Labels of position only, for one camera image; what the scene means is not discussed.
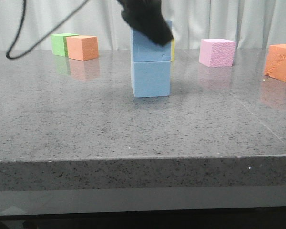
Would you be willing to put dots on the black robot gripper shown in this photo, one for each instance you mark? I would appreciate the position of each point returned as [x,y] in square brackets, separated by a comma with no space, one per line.
[146,17]

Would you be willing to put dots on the light blue foam cube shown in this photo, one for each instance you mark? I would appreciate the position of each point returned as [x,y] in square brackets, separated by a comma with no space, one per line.
[150,79]
[144,50]

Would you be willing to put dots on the yellow foam cube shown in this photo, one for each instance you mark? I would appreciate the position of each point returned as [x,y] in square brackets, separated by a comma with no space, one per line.
[172,50]

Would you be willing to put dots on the pink foam cube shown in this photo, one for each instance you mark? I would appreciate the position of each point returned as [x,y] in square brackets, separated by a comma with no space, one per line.
[217,52]

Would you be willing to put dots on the green foam cube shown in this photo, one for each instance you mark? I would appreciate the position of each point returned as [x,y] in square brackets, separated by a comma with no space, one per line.
[59,44]

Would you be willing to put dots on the grey-white curtain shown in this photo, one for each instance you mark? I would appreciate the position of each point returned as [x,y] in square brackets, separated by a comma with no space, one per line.
[250,23]

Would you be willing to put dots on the damaged orange foam cube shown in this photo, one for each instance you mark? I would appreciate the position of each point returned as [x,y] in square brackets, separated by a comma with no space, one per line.
[275,66]

